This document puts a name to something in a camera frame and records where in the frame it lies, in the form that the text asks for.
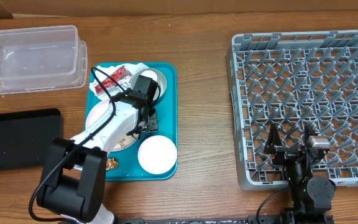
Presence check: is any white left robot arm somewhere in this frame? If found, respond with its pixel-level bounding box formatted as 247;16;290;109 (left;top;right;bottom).
29;76;160;223

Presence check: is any red snack wrapper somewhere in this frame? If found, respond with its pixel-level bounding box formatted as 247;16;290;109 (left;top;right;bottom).
94;65;132;95

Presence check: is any brown food scrap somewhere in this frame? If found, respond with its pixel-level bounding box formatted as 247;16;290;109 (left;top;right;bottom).
106;157;119;170

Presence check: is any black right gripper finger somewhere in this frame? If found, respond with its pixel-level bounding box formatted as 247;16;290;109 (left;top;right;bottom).
303;123;316;146
264;123;282;154

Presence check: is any white paper cup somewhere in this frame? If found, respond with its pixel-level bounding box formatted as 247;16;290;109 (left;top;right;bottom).
140;70;158;82

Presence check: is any pink plate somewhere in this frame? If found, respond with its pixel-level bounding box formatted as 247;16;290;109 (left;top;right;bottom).
85;100;139;152

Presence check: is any teal plastic tray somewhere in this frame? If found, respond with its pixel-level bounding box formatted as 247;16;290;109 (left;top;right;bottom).
82;62;178;182

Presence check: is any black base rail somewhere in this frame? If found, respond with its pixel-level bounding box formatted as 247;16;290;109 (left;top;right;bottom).
113;214;335;224

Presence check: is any grey plastic dish rack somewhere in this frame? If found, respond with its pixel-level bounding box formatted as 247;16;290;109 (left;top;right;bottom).
226;30;358;190

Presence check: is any clear plastic bin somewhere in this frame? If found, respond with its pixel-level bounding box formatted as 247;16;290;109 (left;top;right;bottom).
0;25;88;95

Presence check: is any black food waste tray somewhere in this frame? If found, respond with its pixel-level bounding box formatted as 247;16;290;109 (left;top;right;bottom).
0;108;63;170

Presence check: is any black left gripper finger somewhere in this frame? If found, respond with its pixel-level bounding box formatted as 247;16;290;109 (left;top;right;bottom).
146;108;158;131
126;121;148;139

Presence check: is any white napkin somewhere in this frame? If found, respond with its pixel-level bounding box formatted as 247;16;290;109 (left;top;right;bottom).
89;63;149;101

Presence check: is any grey metal bowl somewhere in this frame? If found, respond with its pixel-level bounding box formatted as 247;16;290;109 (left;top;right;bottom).
131;68;167;101

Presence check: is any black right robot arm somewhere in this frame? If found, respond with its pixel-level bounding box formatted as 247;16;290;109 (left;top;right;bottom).
255;124;336;224

